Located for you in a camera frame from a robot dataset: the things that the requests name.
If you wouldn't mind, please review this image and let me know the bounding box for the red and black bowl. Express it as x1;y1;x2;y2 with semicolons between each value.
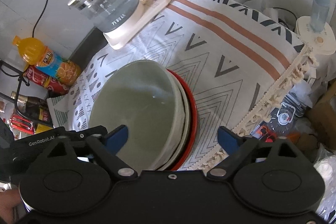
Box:
160;69;198;170

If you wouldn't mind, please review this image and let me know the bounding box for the white bowl with yellow pattern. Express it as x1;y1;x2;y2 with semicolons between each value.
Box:
89;60;182;172

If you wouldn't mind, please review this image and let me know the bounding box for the person's left hand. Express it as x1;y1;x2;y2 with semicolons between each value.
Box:
1;189;22;223

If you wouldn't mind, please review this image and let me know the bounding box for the dark soy sauce bottle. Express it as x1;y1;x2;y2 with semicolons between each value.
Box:
17;94;52;125

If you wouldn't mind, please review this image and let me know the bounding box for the black metal rack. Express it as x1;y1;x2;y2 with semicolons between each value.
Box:
1;60;53;127

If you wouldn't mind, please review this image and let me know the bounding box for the red cola can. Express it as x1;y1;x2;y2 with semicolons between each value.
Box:
23;65;70;96

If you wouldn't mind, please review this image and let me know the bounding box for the patterned white table cloth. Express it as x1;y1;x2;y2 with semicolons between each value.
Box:
48;0;316;170

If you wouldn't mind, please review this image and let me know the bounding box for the brown cardboard box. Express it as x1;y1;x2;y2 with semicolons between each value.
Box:
307;83;335;136

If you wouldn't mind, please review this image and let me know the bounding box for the orange juice bottle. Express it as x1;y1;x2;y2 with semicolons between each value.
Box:
12;36;81;86

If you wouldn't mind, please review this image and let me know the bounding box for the white round appliance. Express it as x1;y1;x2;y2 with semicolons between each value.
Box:
295;16;335;81

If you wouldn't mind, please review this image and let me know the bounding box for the cream kettle heating base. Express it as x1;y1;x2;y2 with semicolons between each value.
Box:
103;0;171;50

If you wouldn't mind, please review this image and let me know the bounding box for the pale blue water bottle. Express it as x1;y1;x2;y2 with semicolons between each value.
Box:
310;0;330;33

